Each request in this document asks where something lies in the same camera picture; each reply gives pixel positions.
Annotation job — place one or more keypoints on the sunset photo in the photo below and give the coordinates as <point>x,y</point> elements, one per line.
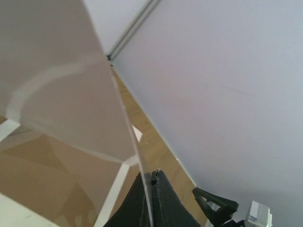
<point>55,77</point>

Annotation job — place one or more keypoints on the white mat board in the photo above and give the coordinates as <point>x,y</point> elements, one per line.
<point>46,183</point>

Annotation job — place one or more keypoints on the aluminium corner post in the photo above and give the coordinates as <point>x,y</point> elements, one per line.
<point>131,30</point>

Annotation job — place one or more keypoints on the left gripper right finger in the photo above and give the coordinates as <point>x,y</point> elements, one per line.
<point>168,210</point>

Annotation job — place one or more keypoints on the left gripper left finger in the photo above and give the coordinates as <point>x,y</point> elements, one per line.
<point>133,212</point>

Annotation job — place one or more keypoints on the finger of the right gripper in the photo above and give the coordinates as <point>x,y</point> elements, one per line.
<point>218,210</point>

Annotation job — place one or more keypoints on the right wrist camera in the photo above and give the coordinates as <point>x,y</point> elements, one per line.
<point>258,216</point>

